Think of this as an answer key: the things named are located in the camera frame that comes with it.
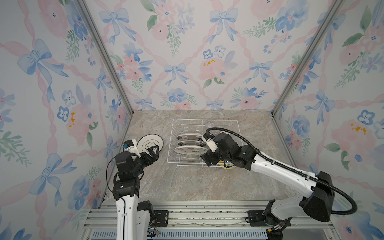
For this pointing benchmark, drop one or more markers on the white plate in rack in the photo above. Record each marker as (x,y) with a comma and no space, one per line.
(191,143)

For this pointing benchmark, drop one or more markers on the white plate dark underside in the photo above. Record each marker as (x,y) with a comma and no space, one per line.
(189,136)

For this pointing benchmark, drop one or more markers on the aluminium corner post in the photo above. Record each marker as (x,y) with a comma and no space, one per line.
(328,19)
(95,34)

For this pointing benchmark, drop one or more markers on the blue yellow patterned bowl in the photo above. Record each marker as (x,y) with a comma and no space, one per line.
(226,166)

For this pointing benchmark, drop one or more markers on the clear faceted glass back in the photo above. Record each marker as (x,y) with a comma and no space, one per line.
(209,124)

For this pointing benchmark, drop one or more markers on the watermelon pattern plate blue rim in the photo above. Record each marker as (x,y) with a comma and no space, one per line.
(190,150)

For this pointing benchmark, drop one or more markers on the right aluminium corner post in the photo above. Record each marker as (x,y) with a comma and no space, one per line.
(328,19)

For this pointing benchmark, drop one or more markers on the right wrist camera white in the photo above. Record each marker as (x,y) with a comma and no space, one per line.
(210,143)

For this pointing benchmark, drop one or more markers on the left aluminium corner post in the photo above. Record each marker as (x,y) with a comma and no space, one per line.
(95,34)

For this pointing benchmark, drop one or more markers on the white plate green rim characters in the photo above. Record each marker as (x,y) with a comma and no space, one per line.
(149,141)

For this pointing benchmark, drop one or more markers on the white wire dish rack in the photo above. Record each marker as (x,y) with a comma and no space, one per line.
(180,126)

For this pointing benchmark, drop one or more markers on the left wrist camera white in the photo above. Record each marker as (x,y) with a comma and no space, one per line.
(131,147)

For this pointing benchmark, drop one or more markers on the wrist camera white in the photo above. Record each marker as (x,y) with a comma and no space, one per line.
(131,147)
(210,143)

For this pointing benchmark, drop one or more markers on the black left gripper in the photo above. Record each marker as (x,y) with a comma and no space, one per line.
(152,156)

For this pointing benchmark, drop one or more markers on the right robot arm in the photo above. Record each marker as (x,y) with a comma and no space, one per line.
(313,199)

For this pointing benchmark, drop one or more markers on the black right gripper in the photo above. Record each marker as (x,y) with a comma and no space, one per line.
(209,155)

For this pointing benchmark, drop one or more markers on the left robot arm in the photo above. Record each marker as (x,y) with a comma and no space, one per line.
(134,217)

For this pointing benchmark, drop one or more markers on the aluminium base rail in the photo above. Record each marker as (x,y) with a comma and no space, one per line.
(207,220)

